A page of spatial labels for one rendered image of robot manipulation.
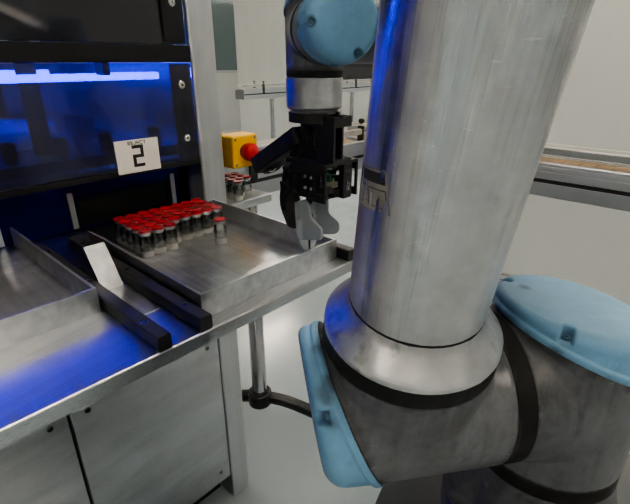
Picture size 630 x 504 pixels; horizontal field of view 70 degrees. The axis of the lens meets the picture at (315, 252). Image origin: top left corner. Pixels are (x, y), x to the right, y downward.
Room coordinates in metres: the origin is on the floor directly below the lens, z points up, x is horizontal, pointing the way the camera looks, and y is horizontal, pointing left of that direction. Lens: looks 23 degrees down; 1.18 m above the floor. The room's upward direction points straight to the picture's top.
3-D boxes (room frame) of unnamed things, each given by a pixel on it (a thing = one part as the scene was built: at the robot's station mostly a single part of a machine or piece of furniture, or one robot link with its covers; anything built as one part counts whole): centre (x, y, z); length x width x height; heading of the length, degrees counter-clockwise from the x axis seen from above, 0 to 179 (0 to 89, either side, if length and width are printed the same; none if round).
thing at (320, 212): (0.65, -0.01, 0.95); 0.06 x 0.03 x 0.09; 47
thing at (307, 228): (0.63, 0.01, 0.95); 0.06 x 0.03 x 0.09; 47
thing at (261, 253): (0.71, 0.18, 0.90); 0.34 x 0.26 x 0.04; 47
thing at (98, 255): (0.56, 0.27, 0.91); 0.14 x 0.03 x 0.06; 48
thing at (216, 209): (0.77, 0.24, 0.90); 0.18 x 0.02 x 0.05; 137
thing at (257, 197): (1.09, 0.20, 0.87); 0.14 x 0.13 x 0.02; 47
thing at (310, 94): (0.64, 0.00, 1.14); 0.08 x 0.08 x 0.05
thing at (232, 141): (1.05, 0.18, 0.99); 0.08 x 0.07 x 0.07; 47
